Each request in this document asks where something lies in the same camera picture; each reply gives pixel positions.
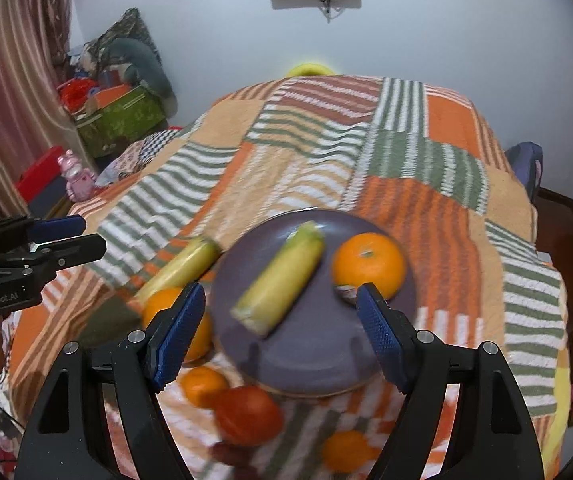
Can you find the red plastic box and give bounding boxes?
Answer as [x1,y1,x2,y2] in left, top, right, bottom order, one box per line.
[15,146,68,204]

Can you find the pink toy figure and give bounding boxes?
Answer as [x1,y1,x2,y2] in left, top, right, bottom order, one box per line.
[57,149,98,202]

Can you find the green cardboard box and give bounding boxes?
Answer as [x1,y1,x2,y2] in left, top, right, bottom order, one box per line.
[75,85,168,159]

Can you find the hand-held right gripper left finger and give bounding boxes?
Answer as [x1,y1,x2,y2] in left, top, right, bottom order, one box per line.
[14,281,207,480]

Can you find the small orange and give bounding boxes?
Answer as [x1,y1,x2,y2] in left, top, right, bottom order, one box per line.
[180,366,230,409]
[322,430,382,473]

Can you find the dark red grapes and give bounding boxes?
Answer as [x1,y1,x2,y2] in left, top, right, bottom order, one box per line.
[209,442,262,480]

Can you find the red net bag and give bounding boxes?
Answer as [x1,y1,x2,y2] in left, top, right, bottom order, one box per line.
[56,77,98,111]

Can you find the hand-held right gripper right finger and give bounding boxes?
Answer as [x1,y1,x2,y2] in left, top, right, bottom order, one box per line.
[355,282,559,480]

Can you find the purple plate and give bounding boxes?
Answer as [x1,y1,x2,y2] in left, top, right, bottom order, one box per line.
[211,208,419,398]

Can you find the checkered pillow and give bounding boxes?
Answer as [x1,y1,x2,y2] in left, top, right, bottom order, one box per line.
[97,129,183,187]

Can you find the camouflage cushion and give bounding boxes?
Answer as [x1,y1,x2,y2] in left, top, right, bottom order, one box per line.
[86,8,163,86]

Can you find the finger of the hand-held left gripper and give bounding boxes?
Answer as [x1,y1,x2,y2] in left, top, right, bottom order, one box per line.
[27,214,87,242]
[26,233,108,275]

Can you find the black screen cable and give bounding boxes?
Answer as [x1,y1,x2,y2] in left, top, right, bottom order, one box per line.
[315,0,343,24]

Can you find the striped pink curtain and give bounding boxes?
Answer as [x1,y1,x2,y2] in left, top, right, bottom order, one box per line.
[0,0,76,222]

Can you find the yellow plastic basin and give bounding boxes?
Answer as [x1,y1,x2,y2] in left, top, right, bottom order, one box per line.
[286,61,335,77]

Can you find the striped patchwork blanket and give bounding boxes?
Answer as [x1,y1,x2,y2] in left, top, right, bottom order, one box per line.
[0,74,569,480]

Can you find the red tomato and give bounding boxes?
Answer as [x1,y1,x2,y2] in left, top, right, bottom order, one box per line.
[214,385,284,447]

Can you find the yellow corn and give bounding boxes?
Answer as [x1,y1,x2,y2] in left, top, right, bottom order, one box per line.
[134,236,222,307]
[230,221,326,337]

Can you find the large orange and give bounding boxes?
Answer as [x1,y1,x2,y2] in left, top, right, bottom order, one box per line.
[142,287,213,363]
[331,232,408,301]

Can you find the grey clothing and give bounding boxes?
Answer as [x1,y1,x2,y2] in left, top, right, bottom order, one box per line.
[106,39,174,99]

